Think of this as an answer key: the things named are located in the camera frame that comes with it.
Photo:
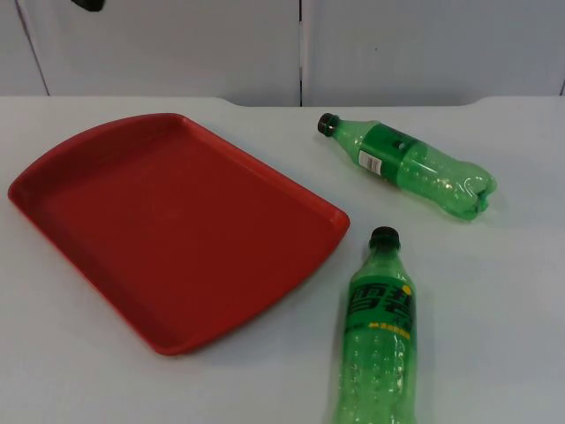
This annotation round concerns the red plastic tray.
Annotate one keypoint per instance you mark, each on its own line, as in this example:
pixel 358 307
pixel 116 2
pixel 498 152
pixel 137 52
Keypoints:
pixel 176 229

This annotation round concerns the green plastic bottle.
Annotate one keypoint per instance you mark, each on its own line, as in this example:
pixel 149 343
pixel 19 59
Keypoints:
pixel 424 170
pixel 379 344

